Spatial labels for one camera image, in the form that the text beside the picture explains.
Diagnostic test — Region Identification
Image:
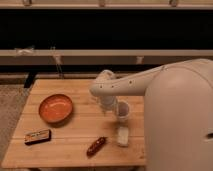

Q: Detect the white ceramic cup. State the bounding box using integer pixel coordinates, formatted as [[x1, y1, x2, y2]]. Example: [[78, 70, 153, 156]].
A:
[[115, 101, 130, 122]]

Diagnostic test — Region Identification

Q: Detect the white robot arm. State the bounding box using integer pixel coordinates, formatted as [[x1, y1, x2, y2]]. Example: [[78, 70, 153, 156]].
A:
[[90, 59, 213, 171]]

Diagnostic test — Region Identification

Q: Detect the orange ceramic bowl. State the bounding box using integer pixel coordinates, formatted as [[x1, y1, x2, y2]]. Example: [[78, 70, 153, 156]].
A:
[[38, 94, 73, 123]]

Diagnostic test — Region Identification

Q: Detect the brown sausage snack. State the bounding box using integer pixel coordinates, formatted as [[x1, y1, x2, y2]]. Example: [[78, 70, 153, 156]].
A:
[[86, 137, 107, 157]]

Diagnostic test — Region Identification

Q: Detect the wooden board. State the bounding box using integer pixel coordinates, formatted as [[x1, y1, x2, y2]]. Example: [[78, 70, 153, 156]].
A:
[[2, 79, 145, 168]]

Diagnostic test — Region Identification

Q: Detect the black and orange box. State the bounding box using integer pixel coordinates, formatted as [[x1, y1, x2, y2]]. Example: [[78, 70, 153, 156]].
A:
[[24, 129, 51, 145]]

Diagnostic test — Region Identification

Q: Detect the grey shelf rail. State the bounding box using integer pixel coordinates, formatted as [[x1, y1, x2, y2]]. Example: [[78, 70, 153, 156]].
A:
[[0, 49, 213, 66]]

